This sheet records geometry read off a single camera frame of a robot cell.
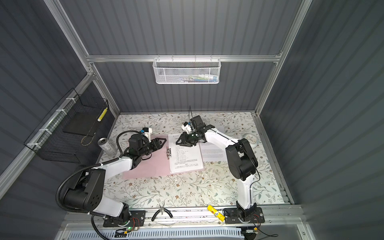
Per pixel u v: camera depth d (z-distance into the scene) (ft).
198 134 2.32
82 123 2.49
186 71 3.67
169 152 3.22
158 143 2.69
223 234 2.32
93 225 2.23
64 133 2.36
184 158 3.12
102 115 2.68
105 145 2.84
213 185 2.77
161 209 2.52
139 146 2.39
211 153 3.18
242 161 1.75
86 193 1.45
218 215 2.41
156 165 2.99
